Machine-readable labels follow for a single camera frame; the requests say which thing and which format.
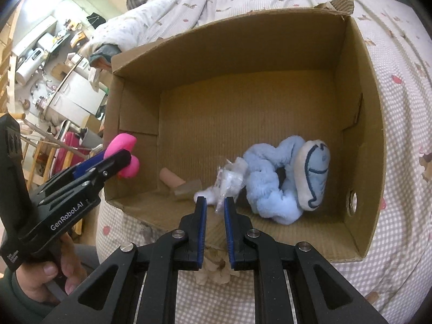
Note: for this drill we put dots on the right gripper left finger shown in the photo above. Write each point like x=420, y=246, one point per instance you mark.
x=138, y=284

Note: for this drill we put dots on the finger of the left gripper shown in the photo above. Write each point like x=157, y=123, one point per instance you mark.
x=84, y=188
x=67, y=176

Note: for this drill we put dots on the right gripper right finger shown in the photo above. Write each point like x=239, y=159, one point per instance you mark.
x=292, y=284

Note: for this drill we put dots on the pink plush toy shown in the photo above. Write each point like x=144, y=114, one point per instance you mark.
x=120, y=149

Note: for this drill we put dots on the light blue plush toy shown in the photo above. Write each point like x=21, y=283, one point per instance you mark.
x=287, y=180

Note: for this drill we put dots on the white knotted cloth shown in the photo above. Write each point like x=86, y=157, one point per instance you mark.
x=229, y=183

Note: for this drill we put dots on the person's left hand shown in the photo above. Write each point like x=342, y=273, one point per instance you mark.
x=32, y=277

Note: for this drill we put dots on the yellow wooden chair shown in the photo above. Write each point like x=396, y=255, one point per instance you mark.
x=43, y=159

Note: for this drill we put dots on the white kitchen cabinet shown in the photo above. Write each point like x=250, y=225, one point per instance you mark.
x=76, y=98

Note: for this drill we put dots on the brown cardboard tube piece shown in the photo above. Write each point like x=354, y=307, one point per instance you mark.
x=187, y=190

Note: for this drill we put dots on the dog print bed cover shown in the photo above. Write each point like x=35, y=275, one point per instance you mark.
x=397, y=268

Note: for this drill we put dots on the white kitchen appliance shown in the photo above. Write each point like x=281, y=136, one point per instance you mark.
x=30, y=65

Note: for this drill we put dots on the white folded duvet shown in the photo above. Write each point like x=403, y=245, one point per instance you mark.
x=127, y=31

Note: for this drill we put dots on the hanging dark garment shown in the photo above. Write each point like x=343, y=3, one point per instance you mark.
x=95, y=20

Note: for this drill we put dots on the open cardboard box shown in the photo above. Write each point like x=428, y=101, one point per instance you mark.
x=205, y=96

